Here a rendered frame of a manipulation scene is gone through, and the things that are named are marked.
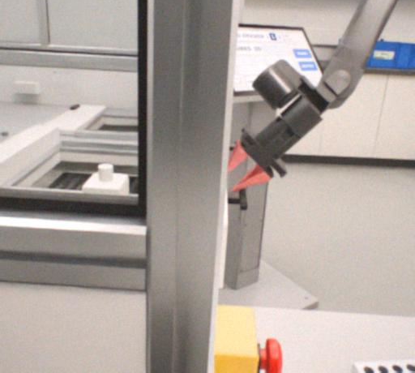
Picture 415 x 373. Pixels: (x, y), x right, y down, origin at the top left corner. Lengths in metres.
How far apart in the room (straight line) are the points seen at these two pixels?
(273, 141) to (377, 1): 0.29
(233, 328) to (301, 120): 0.38
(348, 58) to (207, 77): 0.55
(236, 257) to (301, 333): 1.22
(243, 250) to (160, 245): 1.66
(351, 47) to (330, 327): 0.45
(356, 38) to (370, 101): 3.16
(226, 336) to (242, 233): 1.41
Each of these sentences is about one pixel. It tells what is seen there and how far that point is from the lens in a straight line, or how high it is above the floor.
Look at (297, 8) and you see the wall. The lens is 4.33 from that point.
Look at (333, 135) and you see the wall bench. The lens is 3.86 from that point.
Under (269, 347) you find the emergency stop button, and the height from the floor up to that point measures 0.89.
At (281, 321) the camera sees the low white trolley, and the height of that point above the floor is 0.76.
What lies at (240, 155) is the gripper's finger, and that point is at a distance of 0.69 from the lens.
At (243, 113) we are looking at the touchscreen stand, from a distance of 1.64.
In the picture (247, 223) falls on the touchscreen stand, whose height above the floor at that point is 0.38.
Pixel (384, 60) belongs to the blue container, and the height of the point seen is 0.96.
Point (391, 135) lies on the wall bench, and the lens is 4.06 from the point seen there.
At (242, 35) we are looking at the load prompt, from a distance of 1.61.
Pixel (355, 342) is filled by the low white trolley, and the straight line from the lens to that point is 0.69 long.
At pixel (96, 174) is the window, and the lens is 0.23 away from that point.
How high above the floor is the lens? 1.19
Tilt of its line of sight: 19 degrees down
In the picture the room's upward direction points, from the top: 3 degrees clockwise
